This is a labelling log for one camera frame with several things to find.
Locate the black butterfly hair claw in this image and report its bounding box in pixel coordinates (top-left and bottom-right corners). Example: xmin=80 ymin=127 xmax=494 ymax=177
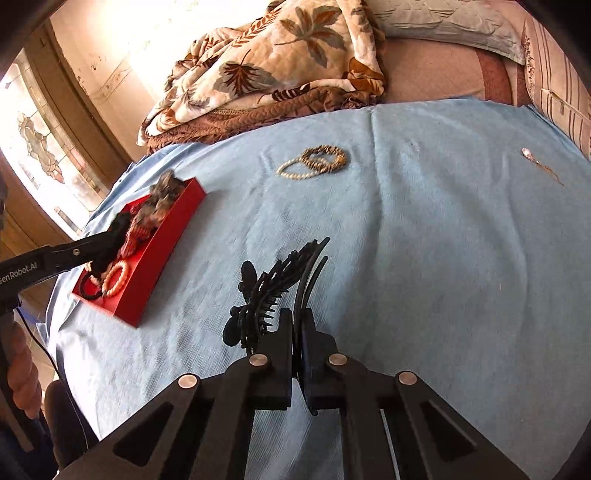
xmin=222 ymin=237 xmax=331 ymax=355

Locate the white pearl bracelet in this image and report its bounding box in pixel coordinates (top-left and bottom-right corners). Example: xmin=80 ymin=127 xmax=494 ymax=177
xmin=275 ymin=155 xmax=330 ymax=181

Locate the leopard print scrunchie bracelet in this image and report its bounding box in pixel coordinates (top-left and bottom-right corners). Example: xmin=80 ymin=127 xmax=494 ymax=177
xmin=298 ymin=144 xmax=349 ymax=175

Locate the red jewelry tray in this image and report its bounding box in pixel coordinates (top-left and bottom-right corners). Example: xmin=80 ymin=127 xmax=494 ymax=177
xmin=72 ymin=178 xmax=206 ymax=328

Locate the person's left hand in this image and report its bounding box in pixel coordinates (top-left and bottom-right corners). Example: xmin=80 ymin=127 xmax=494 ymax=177
xmin=7 ymin=322 xmax=42 ymax=420

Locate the thin black hair band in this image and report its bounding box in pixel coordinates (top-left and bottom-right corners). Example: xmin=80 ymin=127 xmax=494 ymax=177
xmin=78 ymin=275 xmax=102 ymax=301

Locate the red white patterned scrunchie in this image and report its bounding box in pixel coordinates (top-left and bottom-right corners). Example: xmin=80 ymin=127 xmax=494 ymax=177
xmin=117 ymin=205 xmax=160 ymax=260

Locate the grey fluffy scrunchie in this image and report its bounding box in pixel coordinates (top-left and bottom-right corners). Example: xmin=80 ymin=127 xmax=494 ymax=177
xmin=133 ymin=169 xmax=185 ymax=229

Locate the stained glass window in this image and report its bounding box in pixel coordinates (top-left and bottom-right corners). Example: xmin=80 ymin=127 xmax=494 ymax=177
xmin=1 ymin=51 xmax=108 ymax=239

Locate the person's dark trouser knee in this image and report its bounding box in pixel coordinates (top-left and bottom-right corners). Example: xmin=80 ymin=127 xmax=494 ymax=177
xmin=44 ymin=380 xmax=99 ymax=470

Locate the light blue bed cloth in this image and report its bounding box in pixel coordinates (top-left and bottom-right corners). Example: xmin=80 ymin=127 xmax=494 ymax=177
xmin=46 ymin=99 xmax=590 ymax=479

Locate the floral leaf quilt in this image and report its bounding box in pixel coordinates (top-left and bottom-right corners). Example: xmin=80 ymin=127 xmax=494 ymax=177
xmin=137 ymin=1 xmax=387 ymax=152

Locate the pink bed sheet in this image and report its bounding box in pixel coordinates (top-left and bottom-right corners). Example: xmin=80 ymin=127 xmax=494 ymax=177
xmin=380 ymin=0 xmax=532 ymax=107

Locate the striped beige pillow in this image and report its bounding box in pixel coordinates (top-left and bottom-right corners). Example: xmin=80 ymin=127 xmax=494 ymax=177
xmin=522 ymin=17 xmax=590 ymax=160

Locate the grey blue pillow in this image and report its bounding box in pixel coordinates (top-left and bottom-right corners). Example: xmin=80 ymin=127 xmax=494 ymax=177
xmin=368 ymin=0 xmax=525 ymax=65

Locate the pink bead bracelet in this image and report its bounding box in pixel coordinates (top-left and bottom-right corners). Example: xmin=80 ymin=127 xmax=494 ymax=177
xmin=89 ymin=260 xmax=130 ymax=298

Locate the black cable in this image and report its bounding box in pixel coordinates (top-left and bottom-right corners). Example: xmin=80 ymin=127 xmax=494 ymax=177
xmin=15 ymin=306 xmax=63 ymax=384

